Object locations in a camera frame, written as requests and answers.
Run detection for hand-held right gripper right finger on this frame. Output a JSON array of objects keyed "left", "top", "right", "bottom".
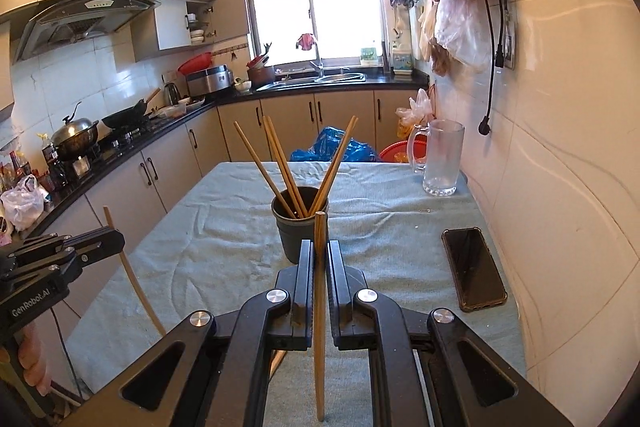
[{"left": 326, "top": 239, "right": 574, "bottom": 427}]

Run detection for person's left hand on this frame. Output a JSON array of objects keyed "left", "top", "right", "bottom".
[{"left": 15, "top": 322, "right": 53, "bottom": 400}]

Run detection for white hanging plastic bag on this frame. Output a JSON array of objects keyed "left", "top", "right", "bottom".
[{"left": 434, "top": 0, "right": 493, "bottom": 68}]

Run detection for silver rice cooker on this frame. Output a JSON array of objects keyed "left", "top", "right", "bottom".
[{"left": 186, "top": 65, "right": 235, "bottom": 98}]

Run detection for blue plastic bag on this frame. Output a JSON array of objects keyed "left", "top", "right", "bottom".
[{"left": 291, "top": 126, "right": 378, "bottom": 164}]

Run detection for white dish soap container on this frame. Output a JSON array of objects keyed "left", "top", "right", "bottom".
[{"left": 391, "top": 41, "right": 415, "bottom": 74}]

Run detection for chrome sink faucet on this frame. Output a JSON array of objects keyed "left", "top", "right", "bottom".
[{"left": 309, "top": 38, "right": 326, "bottom": 78}]

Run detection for brown cooking pot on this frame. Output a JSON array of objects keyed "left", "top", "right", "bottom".
[{"left": 247, "top": 66, "right": 277, "bottom": 88}]

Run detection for black wok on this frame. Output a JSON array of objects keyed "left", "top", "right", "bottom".
[{"left": 101, "top": 88, "right": 162, "bottom": 130}]

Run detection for smartphone in brown clear case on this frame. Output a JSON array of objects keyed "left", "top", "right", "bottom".
[{"left": 441, "top": 227, "right": 508, "bottom": 313}]

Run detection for red plastic basket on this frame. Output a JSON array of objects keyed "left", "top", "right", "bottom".
[{"left": 378, "top": 139, "right": 416, "bottom": 164}]

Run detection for steel kitchen sink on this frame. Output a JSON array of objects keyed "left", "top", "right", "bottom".
[{"left": 257, "top": 72, "right": 367, "bottom": 90}]

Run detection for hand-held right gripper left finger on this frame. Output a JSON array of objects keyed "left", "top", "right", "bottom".
[{"left": 60, "top": 239, "right": 317, "bottom": 427}]

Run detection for steel range hood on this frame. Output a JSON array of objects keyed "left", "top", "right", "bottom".
[{"left": 12, "top": 0, "right": 162, "bottom": 62}]

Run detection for black power plug cable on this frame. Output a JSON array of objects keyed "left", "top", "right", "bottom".
[{"left": 477, "top": 0, "right": 506, "bottom": 136}]

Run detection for steel pot with lid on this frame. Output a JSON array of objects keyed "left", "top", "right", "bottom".
[{"left": 51, "top": 102, "right": 100, "bottom": 160}]

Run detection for open wall cabinet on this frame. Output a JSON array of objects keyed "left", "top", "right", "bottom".
[{"left": 131, "top": 0, "right": 251, "bottom": 62}]

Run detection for red plastic basin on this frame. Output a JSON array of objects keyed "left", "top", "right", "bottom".
[{"left": 177, "top": 52, "right": 213, "bottom": 76}]

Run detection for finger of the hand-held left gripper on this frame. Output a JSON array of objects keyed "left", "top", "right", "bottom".
[
  {"left": 5, "top": 227, "right": 126, "bottom": 254},
  {"left": 0, "top": 239, "right": 127, "bottom": 282}
]

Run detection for beige lower kitchen cabinets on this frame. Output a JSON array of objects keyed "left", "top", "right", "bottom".
[{"left": 0, "top": 74, "right": 431, "bottom": 358}]

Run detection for frosted glass beer mug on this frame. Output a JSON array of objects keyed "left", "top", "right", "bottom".
[{"left": 406, "top": 119, "right": 466, "bottom": 198}]

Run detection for yellow white plastic bag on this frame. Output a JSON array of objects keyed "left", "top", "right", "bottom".
[{"left": 396, "top": 88, "right": 435, "bottom": 140}]

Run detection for grey-blue tablecloth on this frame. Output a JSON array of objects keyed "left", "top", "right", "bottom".
[{"left": 65, "top": 161, "right": 528, "bottom": 427}]

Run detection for dark grey utensil holder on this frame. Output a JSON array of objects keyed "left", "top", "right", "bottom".
[{"left": 271, "top": 187, "right": 331, "bottom": 265}]

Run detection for gas stove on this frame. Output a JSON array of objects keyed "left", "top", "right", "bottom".
[{"left": 97, "top": 117, "right": 166, "bottom": 148}]

